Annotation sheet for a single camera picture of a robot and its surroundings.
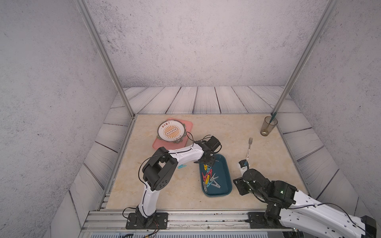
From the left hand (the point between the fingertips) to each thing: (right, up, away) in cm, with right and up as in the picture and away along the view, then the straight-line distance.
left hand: (212, 163), depth 91 cm
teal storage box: (+6, -3, 0) cm, 6 cm away
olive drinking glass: (+38, +21, +9) cm, 44 cm away
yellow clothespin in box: (-3, -8, -6) cm, 11 cm away
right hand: (+10, -5, -16) cm, 20 cm away
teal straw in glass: (+43, +29, +10) cm, 52 cm away
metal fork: (+28, +12, +13) cm, 33 cm away
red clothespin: (-2, -5, -3) cm, 6 cm away
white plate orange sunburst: (-28, +19, +17) cm, 38 cm away
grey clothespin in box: (0, -8, -5) cm, 9 cm away
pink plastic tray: (-36, +10, +13) cm, 40 cm away
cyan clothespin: (-19, -2, 0) cm, 19 cm away
